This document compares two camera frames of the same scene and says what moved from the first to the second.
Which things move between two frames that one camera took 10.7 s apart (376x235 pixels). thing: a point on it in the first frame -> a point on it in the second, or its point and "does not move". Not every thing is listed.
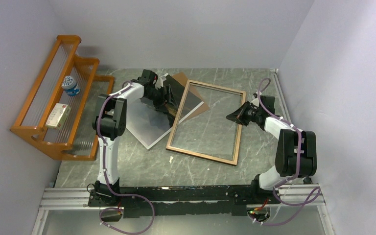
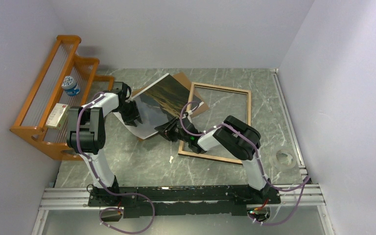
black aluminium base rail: x=165 y=200 does not move
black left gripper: x=160 y=105 -> x=129 y=120
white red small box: x=58 y=116 does not move
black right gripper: x=238 y=116 -> x=166 y=129
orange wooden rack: x=65 y=109 does not move
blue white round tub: x=70 y=86 does not move
